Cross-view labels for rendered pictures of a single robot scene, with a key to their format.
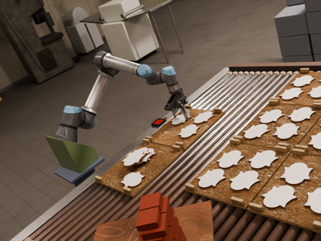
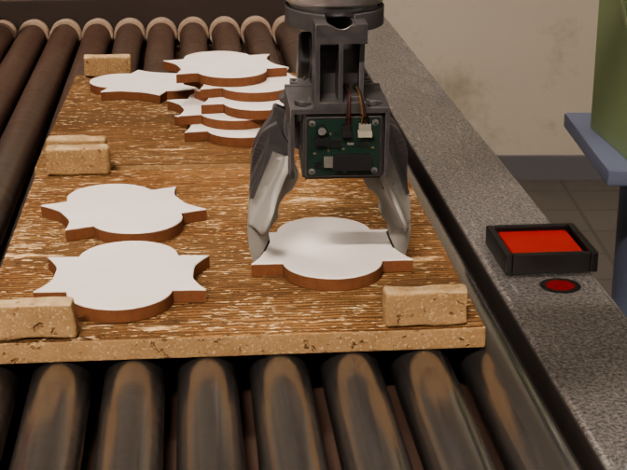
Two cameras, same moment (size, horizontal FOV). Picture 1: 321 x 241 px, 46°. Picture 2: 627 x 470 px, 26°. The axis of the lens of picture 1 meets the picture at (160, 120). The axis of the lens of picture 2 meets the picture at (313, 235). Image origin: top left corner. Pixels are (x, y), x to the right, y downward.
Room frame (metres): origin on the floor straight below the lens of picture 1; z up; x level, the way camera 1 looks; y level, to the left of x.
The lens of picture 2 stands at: (2.74, -0.98, 1.30)
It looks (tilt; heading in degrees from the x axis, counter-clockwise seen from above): 19 degrees down; 122
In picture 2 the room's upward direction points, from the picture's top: straight up
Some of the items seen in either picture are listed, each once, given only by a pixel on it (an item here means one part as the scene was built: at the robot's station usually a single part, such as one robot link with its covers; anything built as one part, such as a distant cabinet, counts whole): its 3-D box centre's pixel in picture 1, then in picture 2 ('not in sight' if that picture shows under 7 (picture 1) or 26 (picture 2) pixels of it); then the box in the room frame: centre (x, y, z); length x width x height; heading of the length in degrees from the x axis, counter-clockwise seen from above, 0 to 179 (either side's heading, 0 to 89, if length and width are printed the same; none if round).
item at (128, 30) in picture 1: (127, 30); not in sight; (7.66, -0.04, 0.60); 2.54 x 0.66 x 1.20; 33
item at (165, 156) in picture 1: (139, 166); (215, 119); (1.86, 0.21, 0.93); 0.41 x 0.35 x 0.02; 126
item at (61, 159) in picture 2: (179, 144); (77, 159); (1.89, -0.05, 0.95); 0.06 x 0.02 x 0.03; 37
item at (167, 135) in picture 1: (184, 126); (225, 245); (2.12, -0.13, 0.93); 0.41 x 0.35 x 0.02; 127
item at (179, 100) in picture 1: (177, 98); (334, 89); (2.24, -0.16, 1.08); 0.09 x 0.08 x 0.12; 127
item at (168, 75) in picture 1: (169, 75); not in sight; (2.24, -0.15, 1.24); 0.09 x 0.08 x 0.11; 61
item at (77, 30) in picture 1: (82, 29); not in sight; (10.07, 1.03, 0.58); 0.65 x 0.53 x 1.16; 123
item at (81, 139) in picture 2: (176, 147); (76, 149); (1.87, -0.03, 0.95); 0.06 x 0.02 x 0.03; 36
